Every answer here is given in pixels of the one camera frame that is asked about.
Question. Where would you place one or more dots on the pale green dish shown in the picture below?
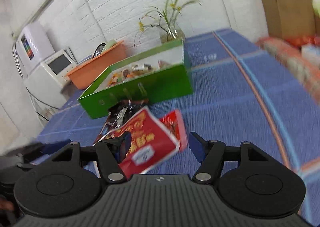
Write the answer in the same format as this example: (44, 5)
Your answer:
(109, 44)

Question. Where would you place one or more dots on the brown paper bag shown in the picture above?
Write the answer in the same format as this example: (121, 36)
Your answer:
(288, 19)

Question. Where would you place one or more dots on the plaid orange cloth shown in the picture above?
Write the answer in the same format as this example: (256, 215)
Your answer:
(291, 58)

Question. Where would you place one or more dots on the orange plastic basin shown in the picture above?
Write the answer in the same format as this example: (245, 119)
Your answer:
(83, 75)

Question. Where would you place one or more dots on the large red snack bag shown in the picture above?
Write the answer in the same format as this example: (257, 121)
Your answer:
(151, 143)

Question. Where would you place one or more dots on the white water purifier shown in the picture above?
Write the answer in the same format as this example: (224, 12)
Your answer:
(33, 46)

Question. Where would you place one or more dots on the green cardboard box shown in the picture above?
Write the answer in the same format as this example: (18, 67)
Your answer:
(158, 74)

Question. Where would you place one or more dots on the metal bowl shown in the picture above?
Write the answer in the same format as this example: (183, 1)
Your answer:
(98, 50)

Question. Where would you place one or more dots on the white appliance with screen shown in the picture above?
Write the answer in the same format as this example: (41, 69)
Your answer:
(48, 83)

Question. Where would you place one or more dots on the small red snack packet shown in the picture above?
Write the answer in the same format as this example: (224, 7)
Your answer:
(174, 122)

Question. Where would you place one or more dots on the glass vase with flowers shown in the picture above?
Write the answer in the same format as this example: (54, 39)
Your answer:
(164, 19)

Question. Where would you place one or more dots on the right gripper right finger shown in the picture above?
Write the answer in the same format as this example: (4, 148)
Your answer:
(212, 156)

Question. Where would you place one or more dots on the dark snack packet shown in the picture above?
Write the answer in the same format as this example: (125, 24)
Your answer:
(119, 114)

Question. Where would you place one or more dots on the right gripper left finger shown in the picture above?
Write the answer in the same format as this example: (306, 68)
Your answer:
(108, 154)

